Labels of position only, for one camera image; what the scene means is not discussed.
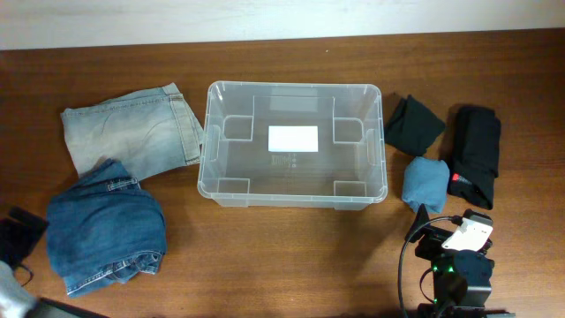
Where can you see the white label in bin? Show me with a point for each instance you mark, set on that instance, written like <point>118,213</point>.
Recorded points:
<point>293,139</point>

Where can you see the blue rolled cloth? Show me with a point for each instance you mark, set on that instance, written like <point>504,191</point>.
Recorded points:
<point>426,183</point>

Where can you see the clear plastic storage bin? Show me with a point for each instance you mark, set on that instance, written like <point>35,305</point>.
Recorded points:
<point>349,171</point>

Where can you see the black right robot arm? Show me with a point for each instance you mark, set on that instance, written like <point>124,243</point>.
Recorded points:
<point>460,288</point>

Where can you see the light blue jeans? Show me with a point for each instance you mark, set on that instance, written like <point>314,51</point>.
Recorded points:
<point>148,131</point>

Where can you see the black rolled garment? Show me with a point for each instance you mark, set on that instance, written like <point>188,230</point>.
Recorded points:
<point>474,162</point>

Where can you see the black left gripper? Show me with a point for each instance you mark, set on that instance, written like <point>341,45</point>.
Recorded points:
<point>20,229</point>

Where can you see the dark green folded cloth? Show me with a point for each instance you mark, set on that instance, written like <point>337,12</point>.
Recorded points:
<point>412,128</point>

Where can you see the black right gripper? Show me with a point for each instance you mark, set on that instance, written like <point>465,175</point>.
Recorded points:
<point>432,238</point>

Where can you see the dark blue jeans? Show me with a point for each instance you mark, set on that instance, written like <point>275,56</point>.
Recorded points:
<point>103,230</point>

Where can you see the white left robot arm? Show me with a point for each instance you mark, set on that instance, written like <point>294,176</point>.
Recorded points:
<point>17,302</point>

